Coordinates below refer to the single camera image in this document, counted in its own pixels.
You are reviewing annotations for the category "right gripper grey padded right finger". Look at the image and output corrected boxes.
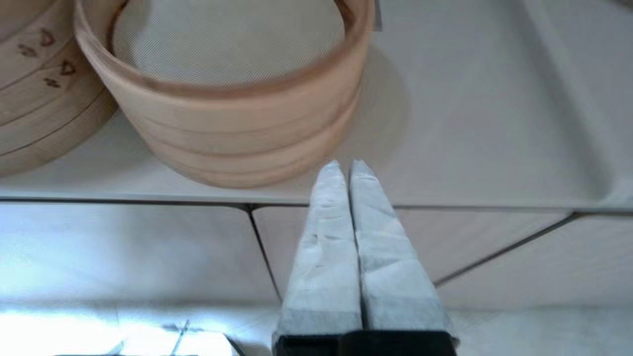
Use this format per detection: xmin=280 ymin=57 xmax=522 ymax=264
xmin=349 ymin=159 xmax=458 ymax=342

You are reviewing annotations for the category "white counter front panel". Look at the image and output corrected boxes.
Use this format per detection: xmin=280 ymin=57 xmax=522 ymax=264
xmin=251 ymin=207 xmax=574 ymax=300
xmin=435 ymin=213 xmax=633 ymax=312
xmin=0 ymin=202 xmax=281 ymax=303

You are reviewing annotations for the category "right gripper grey padded left finger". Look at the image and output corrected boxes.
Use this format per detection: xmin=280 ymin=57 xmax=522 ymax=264
xmin=277 ymin=159 xmax=362 ymax=339

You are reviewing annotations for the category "tall narrow bamboo steamer stack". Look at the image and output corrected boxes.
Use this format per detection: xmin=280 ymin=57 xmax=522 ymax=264
xmin=0 ymin=0 xmax=119 ymax=176

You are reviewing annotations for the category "short bamboo steamer stack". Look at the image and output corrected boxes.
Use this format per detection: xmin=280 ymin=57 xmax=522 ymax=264
xmin=74 ymin=0 xmax=376 ymax=188

